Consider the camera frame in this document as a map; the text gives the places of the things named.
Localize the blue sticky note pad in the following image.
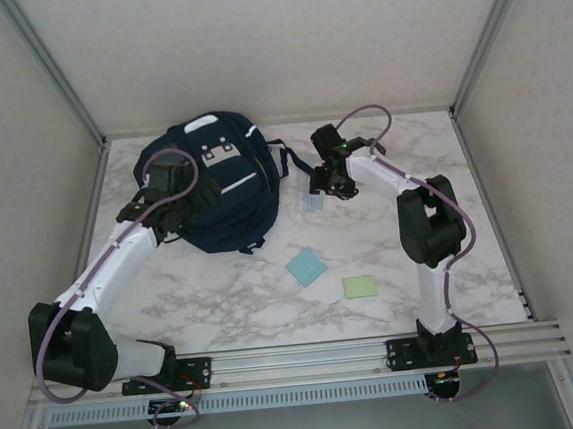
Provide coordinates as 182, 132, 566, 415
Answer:
282, 244, 331, 290

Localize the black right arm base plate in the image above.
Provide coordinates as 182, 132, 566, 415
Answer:
385, 330, 480, 372

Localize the aluminium table side rail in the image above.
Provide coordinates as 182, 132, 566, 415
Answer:
34, 139, 130, 367
450, 103, 536, 328

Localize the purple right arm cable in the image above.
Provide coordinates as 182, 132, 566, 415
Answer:
331, 94, 504, 413

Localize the green sticky note pad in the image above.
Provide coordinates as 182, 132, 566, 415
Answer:
341, 274, 379, 301

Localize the aluminium mounting rail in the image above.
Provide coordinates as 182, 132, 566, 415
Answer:
26, 318, 573, 410

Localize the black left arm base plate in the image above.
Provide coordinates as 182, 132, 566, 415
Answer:
120, 354, 216, 396

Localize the aluminium frame post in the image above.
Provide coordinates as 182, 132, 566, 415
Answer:
440, 0, 550, 119
1, 0, 111, 155

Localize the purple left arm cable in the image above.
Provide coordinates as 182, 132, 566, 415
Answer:
16, 149, 224, 429

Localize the small clear plastic packet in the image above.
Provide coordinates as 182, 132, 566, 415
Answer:
295, 170, 327, 214

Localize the grey slotted cable duct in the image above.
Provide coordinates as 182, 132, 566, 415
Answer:
47, 375, 430, 428

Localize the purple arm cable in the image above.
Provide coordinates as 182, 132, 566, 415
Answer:
331, 94, 504, 413
16, 149, 224, 429

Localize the small controller circuit board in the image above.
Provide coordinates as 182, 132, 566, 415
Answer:
424, 369, 464, 390
146, 396, 194, 418

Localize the navy blue student backpack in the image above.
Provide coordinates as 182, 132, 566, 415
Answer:
128, 101, 330, 263

